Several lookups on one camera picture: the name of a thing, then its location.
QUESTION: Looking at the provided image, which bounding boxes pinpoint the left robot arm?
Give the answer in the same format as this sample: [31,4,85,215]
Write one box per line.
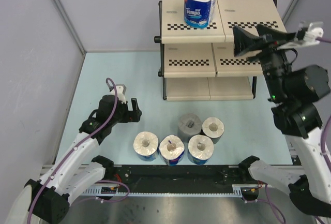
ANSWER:
[6,94,142,223]

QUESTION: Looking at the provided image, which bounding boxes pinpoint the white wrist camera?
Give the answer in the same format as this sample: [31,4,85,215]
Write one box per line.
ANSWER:
[278,21,324,50]
[110,84,127,104]

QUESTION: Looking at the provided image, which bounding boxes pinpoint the Tempo dark blue paper roll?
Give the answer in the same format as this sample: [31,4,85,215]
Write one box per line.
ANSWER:
[184,0,216,28]

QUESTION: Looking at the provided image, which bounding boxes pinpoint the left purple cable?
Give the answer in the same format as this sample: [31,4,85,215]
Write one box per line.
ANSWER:
[27,78,130,224]

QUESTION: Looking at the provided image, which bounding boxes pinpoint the dark blue paper roll front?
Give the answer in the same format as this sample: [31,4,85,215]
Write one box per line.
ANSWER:
[159,135,185,166]

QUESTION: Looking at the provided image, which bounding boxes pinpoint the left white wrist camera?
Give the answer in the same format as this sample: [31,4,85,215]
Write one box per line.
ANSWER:
[110,84,127,104]

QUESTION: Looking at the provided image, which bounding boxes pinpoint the white slotted cable duct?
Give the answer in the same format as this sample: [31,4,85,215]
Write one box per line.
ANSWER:
[81,184,260,197]

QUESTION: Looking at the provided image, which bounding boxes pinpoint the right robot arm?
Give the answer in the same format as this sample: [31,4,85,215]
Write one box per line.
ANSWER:
[232,22,330,218]

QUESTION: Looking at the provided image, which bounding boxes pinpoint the grey paper roll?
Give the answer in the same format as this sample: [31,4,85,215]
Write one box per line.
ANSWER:
[177,113,202,143]

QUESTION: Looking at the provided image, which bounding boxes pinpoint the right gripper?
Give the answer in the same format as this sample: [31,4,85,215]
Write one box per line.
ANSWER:
[229,23,292,99]

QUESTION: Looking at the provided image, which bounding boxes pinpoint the dark green paper roll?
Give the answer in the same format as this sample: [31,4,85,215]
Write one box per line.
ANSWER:
[201,117,225,144]

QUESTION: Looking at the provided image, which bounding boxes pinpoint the beige three-tier shelf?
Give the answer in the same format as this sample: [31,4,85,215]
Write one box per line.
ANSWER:
[154,0,285,101]

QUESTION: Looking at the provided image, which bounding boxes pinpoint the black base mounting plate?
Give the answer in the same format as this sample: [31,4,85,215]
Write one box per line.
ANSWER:
[106,165,263,184]

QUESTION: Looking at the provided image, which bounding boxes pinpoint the light blue paper roll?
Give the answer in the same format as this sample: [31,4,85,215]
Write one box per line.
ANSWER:
[188,135,214,166]
[133,131,159,161]

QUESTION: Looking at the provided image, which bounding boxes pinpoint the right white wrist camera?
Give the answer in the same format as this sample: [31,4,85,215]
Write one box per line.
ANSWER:
[278,21,324,50]

